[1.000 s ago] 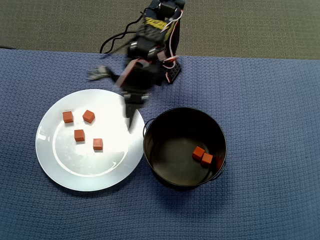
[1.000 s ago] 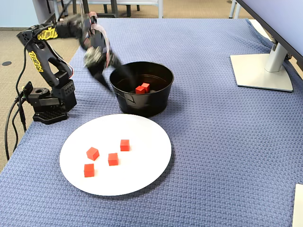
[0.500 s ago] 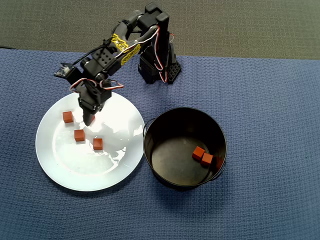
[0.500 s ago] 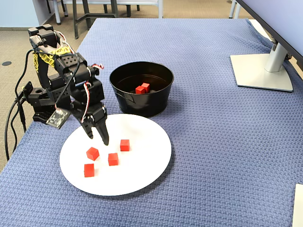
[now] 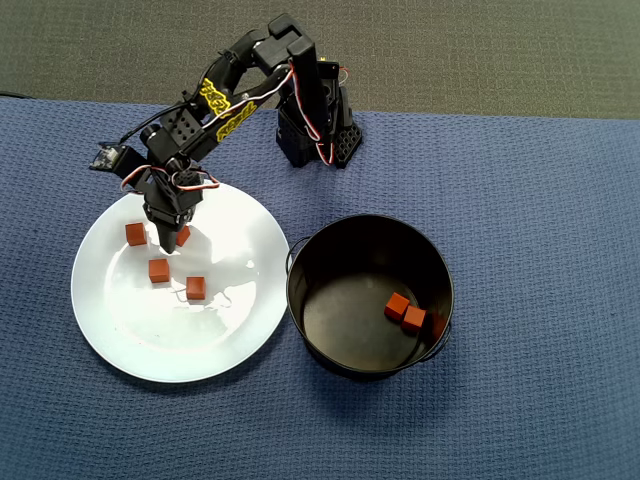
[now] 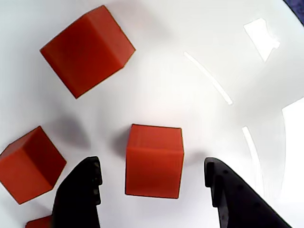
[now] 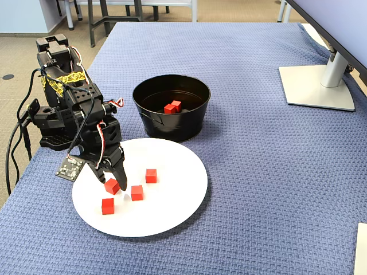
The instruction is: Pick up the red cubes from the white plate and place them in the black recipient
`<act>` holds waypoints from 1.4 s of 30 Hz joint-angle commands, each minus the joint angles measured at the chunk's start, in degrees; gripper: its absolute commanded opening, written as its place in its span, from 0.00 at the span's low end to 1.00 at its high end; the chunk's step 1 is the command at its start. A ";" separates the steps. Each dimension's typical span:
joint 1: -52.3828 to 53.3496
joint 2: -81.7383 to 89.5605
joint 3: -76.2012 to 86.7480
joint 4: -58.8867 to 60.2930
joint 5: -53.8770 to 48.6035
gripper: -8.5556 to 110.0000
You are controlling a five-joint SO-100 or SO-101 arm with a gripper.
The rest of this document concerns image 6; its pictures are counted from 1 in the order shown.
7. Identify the blue woven cloth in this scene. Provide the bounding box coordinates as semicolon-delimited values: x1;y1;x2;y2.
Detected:
284;0;304;27

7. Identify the white round plate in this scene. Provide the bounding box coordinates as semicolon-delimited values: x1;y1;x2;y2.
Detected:
0;0;304;228

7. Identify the red cube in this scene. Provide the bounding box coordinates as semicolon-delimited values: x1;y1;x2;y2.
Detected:
124;123;185;200
39;4;136;100
25;215;54;228
0;125;67;205

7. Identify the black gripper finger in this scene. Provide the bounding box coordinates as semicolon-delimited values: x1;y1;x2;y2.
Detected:
50;156;104;228
204;157;293;228

